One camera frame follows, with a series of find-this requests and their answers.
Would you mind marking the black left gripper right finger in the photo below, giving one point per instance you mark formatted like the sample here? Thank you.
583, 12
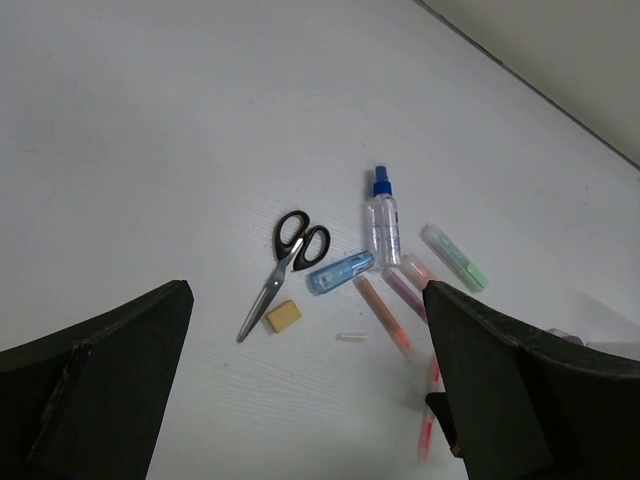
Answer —
521, 403

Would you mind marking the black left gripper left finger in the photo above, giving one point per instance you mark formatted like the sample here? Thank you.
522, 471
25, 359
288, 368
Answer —
88, 401

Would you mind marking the brown orange slim pen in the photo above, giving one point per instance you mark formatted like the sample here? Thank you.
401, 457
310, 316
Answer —
385, 316

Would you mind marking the purple highlighter pen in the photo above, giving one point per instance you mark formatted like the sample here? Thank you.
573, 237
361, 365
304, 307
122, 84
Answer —
405, 293

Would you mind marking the small clear pen cap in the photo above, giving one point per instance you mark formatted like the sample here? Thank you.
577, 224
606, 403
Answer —
352, 337

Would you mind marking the yellow eraser block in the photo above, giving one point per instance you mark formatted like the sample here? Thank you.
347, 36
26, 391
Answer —
283, 316

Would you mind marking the clear spray bottle blue cap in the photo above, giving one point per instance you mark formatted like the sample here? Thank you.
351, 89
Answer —
383, 220

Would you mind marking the blue correction tape dispenser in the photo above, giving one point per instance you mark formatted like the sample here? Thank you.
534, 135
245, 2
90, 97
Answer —
340, 272

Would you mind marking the black handled scissors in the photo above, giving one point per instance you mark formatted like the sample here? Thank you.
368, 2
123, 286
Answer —
289, 255

